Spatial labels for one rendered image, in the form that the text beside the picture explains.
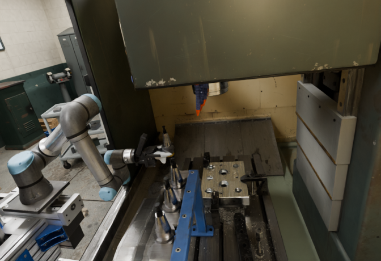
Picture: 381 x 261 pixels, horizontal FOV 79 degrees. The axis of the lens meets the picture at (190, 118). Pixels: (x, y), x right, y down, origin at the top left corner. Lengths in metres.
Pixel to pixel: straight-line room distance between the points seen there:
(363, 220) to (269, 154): 1.09
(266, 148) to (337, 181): 1.05
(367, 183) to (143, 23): 0.82
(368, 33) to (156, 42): 0.53
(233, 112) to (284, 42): 1.53
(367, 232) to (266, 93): 1.36
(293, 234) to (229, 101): 1.14
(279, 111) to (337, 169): 1.28
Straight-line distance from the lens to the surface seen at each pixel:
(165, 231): 0.71
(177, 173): 0.85
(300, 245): 1.49
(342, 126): 0.89
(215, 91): 0.93
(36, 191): 1.44
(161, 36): 0.66
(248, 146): 2.00
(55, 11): 6.89
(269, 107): 2.15
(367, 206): 0.96
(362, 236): 1.06
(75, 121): 1.09
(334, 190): 1.05
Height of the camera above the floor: 1.77
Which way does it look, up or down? 23 degrees down
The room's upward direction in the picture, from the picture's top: 8 degrees counter-clockwise
